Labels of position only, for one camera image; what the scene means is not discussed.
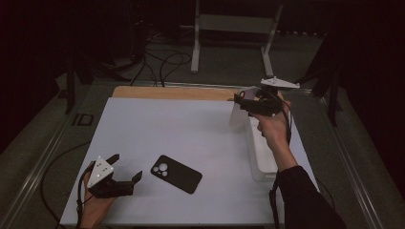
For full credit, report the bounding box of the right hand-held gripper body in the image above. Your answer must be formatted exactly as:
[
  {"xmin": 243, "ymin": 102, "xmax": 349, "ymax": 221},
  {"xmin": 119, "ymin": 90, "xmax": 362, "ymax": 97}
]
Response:
[{"xmin": 245, "ymin": 76, "xmax": 301, "ymax": 117}]

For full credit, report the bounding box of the metal floor rail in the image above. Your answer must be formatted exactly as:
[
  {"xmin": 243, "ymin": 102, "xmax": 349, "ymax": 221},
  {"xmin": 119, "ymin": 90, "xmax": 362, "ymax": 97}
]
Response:
[
  {"xmin": 94, "ymin": 79, "xmax": 314, "ymax": 95},
  {"xmin": 313, "ymin": 94, "xmax": 385, "ymax": 229},
  {"xmin": 0, "ymin": 83, "xmax": 104, "ymax": 229}
]

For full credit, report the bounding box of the black stand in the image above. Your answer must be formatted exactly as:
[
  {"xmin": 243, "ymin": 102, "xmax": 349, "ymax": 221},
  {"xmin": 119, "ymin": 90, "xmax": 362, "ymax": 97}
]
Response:
[
  {"xmin": 276, "ymin": 31, "xmax": 346, "ymax": 128},
  {"xmin": 61, "ymin": 53, "xmax": 132, "ymax": 115}
]

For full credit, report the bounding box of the black phone case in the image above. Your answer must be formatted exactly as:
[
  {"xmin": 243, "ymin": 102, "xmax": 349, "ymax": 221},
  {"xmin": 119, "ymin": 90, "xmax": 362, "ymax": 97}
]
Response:
[{"xmin": 150, "ymin": 155, "xmax": 203, "ymax": 195}]

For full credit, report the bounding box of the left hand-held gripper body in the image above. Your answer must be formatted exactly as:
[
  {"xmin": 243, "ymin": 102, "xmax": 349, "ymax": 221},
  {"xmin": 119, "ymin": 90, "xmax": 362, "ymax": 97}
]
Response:
[{"xmin": 86, "ymin": 156, "xmax": 135, "ymax": 199}]

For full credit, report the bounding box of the person's right hand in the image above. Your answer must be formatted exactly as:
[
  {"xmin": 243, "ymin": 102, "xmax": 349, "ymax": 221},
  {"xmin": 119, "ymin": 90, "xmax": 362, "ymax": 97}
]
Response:
[{"xmin": 249, "ymin": 101, "xmax": 299, "ymax": 161}]

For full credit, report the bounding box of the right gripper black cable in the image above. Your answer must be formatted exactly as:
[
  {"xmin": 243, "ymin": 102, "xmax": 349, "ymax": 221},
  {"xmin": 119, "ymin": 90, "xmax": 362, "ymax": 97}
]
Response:
[{"xmin": 267, "ymin": 94, "xmax": 336, "ymax": 229}]

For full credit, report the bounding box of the white rectangular tray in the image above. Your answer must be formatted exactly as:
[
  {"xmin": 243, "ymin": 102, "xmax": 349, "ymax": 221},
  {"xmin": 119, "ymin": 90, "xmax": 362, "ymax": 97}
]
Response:
[{"xmin": 244, "ymin": 92, "xmax": 289, "ymax": 183}]

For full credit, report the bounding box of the person's left hand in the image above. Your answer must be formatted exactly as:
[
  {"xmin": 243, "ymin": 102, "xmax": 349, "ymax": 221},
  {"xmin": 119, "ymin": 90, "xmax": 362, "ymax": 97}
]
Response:
[{"xmin": 77, "ymin": 173, "xmax": 117, "ymax": 221}]

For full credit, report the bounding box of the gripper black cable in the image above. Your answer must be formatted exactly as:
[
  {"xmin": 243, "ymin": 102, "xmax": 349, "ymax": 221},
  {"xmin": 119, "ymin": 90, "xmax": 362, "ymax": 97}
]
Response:
[
  {"xmin": 39, "ymin": 141, "xmax": 96, "ymax": 229},
  {"xmin": 267, "ymin": 94, "xmax": 336, "ymax": 229}
]

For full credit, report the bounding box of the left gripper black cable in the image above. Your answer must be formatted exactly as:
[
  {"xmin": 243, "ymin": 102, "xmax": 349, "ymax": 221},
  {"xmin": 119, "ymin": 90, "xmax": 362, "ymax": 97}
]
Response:
[{"xmin": 39, "ymin": 141, "xmax": 96, "ymax": 229}]

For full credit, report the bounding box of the white table mat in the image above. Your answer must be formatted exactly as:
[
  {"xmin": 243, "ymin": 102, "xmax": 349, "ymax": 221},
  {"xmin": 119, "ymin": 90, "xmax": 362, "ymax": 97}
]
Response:
[{"xmin": 59, "ymin": 96, "xmax": 319, "ymax": 226}]

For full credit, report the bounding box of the black floor cable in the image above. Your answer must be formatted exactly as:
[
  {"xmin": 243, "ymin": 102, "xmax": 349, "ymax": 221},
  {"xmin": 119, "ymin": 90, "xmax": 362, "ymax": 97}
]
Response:
[
  {"xmin": 159, "ymin": 52, "xmax": 193, "ymax": 88},
  {"xmin": 128, "ymin": 31, "xmax": 160, "ymax": 88}
]

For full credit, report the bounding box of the white metal stand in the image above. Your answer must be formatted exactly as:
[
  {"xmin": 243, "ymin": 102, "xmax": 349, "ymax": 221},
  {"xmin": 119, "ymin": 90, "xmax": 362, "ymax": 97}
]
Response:
[{"xmin": 180, "ymin": 0, "xmax": 285, "ymax": 79}]

